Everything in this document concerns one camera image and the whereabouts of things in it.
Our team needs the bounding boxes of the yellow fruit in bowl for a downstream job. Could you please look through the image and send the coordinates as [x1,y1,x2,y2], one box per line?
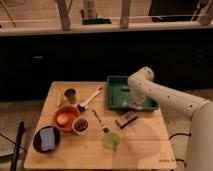
[56,113,69,126]

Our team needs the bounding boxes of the green box on shelf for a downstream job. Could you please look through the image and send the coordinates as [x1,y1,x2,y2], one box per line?
[82,18,112,25]

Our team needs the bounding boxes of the orange bowl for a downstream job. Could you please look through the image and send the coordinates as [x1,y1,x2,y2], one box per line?
[53,106,80,132]

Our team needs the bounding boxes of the wooden block eraser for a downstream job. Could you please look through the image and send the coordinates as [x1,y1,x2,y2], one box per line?
[115,112,138,129]

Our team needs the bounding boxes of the white handled dish brush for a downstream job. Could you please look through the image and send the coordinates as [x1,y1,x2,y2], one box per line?
[77,87,103,112]

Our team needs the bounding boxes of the green plastic tray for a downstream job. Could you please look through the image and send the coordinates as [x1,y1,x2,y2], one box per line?
[105,75,160,113]

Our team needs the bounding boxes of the small fork brush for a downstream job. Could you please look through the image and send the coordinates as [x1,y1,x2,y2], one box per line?
[92,110,110,133]

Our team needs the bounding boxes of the white cup with contents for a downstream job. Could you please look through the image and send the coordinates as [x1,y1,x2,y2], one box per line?
[72,117,89,136]

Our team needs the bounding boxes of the blue sponge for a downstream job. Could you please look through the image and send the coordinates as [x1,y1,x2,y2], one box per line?
[40,127,55,151]

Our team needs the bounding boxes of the green pepper in tray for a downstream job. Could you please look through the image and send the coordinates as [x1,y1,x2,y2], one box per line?
[121,86,130,92]

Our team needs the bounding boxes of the black cable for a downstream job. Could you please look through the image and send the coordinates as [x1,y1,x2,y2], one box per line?
[168,132,191,141]

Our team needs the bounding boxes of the dark metal cup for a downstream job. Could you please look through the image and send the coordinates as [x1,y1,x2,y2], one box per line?
[64,88,76,104]

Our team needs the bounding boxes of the green plastic cup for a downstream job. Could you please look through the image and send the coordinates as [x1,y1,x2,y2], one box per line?
[104,132,119,150]

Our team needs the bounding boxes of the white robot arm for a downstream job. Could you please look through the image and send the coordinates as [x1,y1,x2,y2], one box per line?
[127,67,213,171]

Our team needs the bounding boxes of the grey blue towel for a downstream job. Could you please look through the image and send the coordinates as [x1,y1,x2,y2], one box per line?
[126,102,143,111]

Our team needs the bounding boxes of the black pole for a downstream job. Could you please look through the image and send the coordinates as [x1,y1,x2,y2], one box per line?
[10,122,25,171]

